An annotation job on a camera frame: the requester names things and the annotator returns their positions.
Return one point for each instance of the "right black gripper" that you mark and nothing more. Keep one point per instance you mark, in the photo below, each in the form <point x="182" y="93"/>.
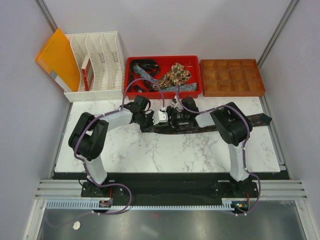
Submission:
<point x="171" y="111"/>

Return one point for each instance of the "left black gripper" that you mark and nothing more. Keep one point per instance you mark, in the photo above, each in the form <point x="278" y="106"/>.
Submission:
<point x="151" y="127"/>

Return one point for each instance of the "brown blue patterned tie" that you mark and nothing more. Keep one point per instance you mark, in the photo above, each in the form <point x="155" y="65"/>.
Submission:
<point x="257" y="120"/>

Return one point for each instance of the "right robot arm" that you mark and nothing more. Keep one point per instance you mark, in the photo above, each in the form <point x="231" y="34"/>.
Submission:
<point x="228" y="120"/>

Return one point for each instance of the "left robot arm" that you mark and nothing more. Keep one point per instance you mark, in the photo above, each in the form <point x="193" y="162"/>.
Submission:
<point x="89" y="134"/>

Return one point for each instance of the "light blue paisley tie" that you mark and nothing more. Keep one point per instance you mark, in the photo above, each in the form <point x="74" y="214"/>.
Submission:
<point x="187" y="87"/>

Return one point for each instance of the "floral beige green tie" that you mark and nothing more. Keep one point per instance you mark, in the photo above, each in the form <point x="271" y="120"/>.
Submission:
<point x="177" y="75"/>

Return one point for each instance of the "black dark tie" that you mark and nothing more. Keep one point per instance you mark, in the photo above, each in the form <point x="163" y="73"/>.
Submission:
<point x="143" y="68"/>

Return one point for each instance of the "orange compartment tray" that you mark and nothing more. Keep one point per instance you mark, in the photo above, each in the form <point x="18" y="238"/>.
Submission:
<point x="231" y="78"/>

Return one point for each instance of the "red plastic tray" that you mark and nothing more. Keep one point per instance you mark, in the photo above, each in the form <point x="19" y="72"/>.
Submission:
<point x="190" y="63"/>

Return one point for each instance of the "white file organizer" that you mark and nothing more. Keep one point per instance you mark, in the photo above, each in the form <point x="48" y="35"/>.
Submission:
<point x="108" y="64"/>

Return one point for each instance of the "red book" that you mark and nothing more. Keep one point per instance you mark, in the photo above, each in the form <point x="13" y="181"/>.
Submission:
<point x="87" y="72"/>

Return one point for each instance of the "orange folder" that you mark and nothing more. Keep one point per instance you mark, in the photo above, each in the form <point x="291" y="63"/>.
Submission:
<point x="57" y="59"/>

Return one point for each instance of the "white crumpled paper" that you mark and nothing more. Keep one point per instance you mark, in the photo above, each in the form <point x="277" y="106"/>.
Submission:
<point x="76" y="225"/>

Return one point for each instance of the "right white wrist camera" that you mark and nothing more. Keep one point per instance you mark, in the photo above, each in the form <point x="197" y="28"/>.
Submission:
<point x="176" y="105"/>

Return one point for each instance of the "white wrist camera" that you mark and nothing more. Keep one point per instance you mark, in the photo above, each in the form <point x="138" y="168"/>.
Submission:
<point x="160" y="116"/>
<point x="176" y="105"/>

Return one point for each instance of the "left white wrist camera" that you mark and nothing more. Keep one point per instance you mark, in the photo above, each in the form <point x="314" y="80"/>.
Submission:
<point x="160" y="116"/>

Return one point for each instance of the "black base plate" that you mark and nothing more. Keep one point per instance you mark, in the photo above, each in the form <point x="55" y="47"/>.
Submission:
<point x="214" y="185"/>

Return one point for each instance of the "grey cable duct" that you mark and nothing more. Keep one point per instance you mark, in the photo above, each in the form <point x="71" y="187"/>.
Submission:
<point x="96" y="204"/>

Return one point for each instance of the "aluminium frame rail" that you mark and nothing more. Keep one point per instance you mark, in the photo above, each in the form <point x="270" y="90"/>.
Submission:
<point x="271" y="190"/>

